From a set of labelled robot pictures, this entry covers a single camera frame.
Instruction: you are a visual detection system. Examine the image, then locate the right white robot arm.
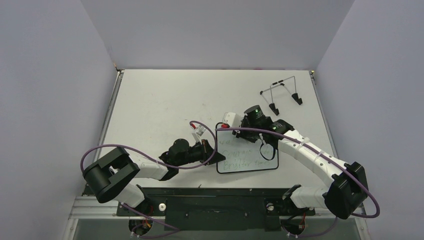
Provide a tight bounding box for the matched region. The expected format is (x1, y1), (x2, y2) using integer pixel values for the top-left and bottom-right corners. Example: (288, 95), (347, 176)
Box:
(223, 105), (369, 220)

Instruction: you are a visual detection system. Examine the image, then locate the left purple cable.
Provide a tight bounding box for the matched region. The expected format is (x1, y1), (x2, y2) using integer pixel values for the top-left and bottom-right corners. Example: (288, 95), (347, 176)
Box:
(80, 120), (218, 239)

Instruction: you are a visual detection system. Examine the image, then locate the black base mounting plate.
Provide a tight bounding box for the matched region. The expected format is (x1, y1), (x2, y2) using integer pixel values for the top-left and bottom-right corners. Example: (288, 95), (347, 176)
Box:
(110, 187), (316, 232)

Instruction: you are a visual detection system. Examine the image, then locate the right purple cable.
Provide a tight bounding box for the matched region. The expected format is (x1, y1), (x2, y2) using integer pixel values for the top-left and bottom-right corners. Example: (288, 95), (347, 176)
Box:
(215, 121), (381, 239)

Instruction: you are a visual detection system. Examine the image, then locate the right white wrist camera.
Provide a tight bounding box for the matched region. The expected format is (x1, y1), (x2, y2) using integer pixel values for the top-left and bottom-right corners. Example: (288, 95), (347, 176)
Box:
(222, 112), (243, 128)

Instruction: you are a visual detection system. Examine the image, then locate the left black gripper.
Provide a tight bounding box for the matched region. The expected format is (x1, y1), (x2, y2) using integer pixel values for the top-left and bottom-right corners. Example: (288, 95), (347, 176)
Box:
(177, 139), (226, 167)

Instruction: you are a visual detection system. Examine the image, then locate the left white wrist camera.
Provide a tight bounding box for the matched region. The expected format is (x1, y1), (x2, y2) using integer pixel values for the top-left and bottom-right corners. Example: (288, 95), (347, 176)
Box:
(191, 126), (206, 143)

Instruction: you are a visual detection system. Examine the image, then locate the small black-framed whiteboard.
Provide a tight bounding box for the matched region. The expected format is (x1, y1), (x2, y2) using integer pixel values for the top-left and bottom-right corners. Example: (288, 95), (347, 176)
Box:
(216, 131), (279, 174)

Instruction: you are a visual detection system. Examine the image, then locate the purple cable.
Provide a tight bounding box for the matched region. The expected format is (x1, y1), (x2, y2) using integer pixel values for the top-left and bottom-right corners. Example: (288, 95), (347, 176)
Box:
(215, 121), (381, 239)
(80, 120), (218, 239)

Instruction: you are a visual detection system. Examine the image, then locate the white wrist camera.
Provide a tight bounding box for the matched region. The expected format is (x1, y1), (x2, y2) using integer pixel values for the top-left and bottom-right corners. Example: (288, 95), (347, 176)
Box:
(191, 126), (206, 143)
(222, 112), (243, 128)

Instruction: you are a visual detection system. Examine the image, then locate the wire whiteboard stand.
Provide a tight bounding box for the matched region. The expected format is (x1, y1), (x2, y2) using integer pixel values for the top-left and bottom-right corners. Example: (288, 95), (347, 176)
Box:
(259, 75), (303, 116)

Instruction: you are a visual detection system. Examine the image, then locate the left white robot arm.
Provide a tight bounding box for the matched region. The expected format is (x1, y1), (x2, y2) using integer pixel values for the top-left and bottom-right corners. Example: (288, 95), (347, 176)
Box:
(82, 138), (226, 215)

